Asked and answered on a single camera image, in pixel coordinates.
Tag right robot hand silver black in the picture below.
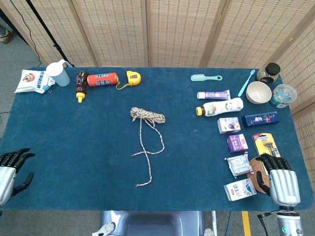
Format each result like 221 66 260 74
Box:
255 153 301 207

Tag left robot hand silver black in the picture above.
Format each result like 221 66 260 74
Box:
0 147 36 207

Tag white brown braided rope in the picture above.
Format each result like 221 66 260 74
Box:
129 107 166 188

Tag round woven coaster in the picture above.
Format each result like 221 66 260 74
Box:
247 156 271 194

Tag white milk carton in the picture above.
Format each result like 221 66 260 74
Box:
223 178 257 202

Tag razor in yellow blister pack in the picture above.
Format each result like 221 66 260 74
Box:
252 133 282 176

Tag silver foil packet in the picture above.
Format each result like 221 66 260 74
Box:
224 151 253 178

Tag yellow floor tape strip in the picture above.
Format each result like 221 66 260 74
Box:
242 210 252 236

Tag purple small box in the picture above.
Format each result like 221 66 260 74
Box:
226 133 249 153

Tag dark blue long box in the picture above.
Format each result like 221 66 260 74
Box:
242 111 281 128

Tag white table leg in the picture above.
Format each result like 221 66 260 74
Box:
211 210 218 236

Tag dark blue table cloth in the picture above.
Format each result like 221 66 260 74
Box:
0 66 315 211

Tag white purple small carton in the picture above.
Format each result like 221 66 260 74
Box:
217 117 241 135

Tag clear plastic tub teal base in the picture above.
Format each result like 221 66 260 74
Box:
270 84 298 108

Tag beige bowl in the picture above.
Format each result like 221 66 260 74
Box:
246 81 272 105

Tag white sugar bag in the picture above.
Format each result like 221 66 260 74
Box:
14 69 56 94

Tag white drink bottle yellow cap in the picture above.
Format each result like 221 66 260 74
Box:
195 97 244 117

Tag light blue toothbrush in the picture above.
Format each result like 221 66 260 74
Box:
237 69 256 97

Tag white plastic pitcher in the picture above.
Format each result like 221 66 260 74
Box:
46 59 71 87

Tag white purple toothpaste tube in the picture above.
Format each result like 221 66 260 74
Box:
196 89 231 100

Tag glass jar black lid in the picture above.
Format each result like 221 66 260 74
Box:
256 62 282 85

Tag brown honey bottle yellow cap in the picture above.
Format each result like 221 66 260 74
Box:
75 70 90 104

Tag bamboo folding screen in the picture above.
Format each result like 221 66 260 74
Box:
267 31 315 173
0 0 315 68

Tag blue-grey robot torso base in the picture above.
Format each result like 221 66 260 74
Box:
92 210 215 236

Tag orange drink can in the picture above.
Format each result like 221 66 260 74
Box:
87 72 119 87

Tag white sneaker brown sole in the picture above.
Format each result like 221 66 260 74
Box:
0 29 12 44

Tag mint green hairbrush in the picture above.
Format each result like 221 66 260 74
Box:
190 73 223 82

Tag black tripod stand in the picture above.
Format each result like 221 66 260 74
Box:
26 0 75 67

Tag yellow tape measure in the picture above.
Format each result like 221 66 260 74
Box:
116 70 142 90

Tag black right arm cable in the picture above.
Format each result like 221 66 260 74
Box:
257 213 271 236

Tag thin black hanging cable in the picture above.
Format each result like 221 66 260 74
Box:
9 0 49 66

